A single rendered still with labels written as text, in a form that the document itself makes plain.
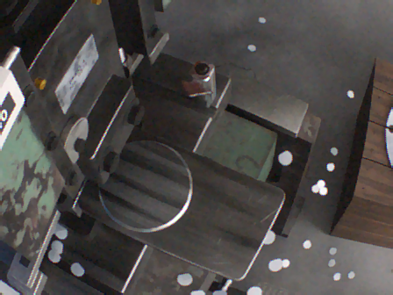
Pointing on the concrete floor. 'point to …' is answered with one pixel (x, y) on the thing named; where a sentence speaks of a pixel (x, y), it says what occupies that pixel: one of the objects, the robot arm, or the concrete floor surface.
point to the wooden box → (369, 169)
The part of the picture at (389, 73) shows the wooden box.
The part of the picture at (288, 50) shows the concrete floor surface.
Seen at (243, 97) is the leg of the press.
